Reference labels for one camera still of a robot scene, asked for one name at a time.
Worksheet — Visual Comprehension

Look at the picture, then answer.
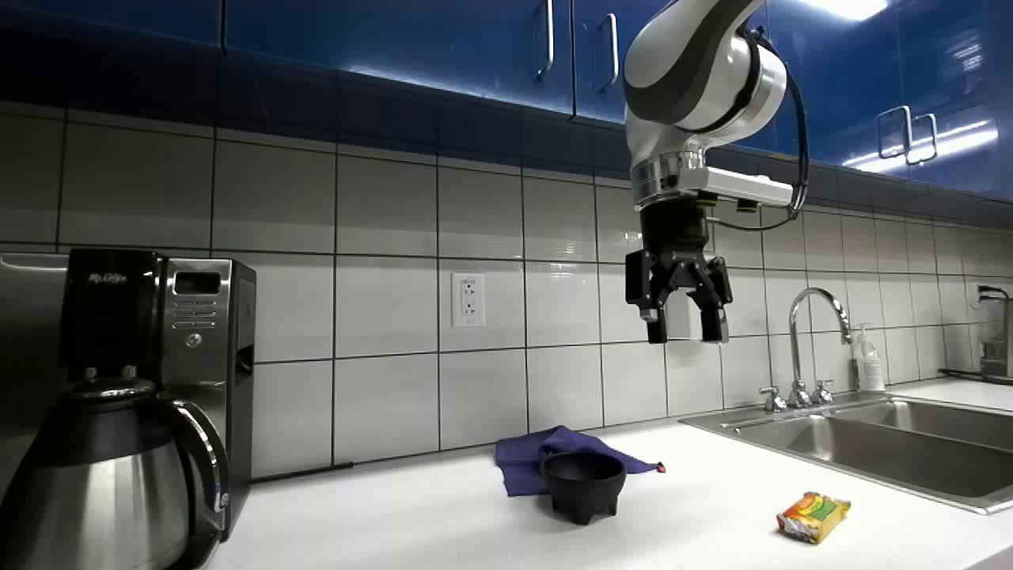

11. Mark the white wall outlet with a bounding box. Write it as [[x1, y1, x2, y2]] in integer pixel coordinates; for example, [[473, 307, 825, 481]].
[[450, 271, 489, 333]]

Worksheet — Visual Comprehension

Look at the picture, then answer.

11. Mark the stainless steel double sink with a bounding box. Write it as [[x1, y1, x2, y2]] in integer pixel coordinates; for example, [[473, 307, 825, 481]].
[[685, 394, 1013, 520]]

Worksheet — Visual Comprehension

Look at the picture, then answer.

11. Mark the dark countertop machine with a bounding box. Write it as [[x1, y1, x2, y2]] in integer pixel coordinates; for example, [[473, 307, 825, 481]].
[[971, 279, 1013, 387]]

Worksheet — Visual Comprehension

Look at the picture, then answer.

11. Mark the stainless steel coffee carafe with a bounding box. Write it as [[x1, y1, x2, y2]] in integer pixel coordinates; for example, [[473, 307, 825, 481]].
[[0, 377, 233, 570]]

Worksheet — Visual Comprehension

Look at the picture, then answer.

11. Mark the chrome faucet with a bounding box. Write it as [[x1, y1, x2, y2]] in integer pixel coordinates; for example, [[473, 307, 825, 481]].
[[785, 286, 859, 413]]

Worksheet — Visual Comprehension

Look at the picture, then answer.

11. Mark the yellow orange candy bar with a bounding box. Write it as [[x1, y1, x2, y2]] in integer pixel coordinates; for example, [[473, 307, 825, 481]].
[[771, 489, 856, 549]]

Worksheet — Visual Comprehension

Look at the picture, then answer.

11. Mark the clear soap pump bottle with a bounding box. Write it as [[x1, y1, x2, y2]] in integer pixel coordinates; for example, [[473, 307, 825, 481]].
[[844, 322, 888, 398]]

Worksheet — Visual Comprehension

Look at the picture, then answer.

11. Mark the silver cabinet handle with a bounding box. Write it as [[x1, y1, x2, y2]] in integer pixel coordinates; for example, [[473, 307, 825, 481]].
[[536, 0, 561, 82], [871, 101, 919, 168], [599, 9, 622, 89], [905, 109, 944, 168]]

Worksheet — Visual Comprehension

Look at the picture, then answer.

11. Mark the blue wall cabinet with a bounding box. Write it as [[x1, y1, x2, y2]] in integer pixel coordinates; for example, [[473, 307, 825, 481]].
[[0, 0, 1013, 204]]

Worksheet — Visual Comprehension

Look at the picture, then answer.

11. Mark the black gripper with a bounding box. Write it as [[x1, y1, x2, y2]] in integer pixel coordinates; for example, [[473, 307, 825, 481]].
[[622, 196, 737, 345]]

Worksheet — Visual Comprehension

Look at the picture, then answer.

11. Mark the black bowl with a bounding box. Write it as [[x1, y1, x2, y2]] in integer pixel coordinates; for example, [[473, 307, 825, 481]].
[[538, 446, 629, 529]]

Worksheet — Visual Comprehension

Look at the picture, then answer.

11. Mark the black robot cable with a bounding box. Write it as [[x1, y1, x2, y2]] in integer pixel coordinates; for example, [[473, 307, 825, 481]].
[[714, 25, 812, 239]]

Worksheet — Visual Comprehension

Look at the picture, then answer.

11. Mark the black silver coffee maker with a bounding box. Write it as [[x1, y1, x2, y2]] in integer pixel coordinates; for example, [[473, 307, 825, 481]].
[[59, 247, 260, 513]]

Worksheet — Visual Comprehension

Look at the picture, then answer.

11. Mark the purple cloth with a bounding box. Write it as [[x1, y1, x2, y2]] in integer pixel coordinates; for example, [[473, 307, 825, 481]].
[[489, 423, 672, 500]]

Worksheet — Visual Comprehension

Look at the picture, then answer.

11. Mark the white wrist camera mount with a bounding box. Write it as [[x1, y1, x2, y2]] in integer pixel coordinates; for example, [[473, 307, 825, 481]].
[[701, 164, 798, 213]]

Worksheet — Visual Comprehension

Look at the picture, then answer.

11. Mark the stainless steel appliance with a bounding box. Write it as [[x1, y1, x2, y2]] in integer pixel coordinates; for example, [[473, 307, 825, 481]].
[[0, 252, 71, 494]]

